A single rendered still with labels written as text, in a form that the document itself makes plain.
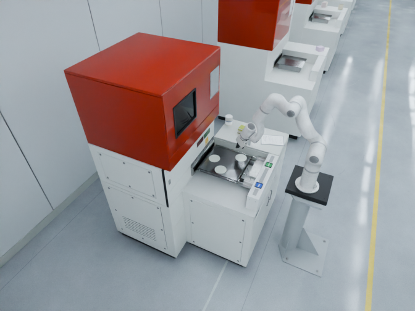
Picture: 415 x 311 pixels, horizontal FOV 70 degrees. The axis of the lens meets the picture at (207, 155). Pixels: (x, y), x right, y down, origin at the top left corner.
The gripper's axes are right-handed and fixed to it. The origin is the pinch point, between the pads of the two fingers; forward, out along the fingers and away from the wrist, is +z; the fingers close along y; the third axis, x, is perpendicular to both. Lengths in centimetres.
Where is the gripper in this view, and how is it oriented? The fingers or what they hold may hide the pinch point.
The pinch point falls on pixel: (238, 145)
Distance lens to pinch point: 260.5
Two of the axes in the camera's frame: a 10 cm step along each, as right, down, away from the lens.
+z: -2.5, 4.7, 8.5
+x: -8.0, 3.9, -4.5
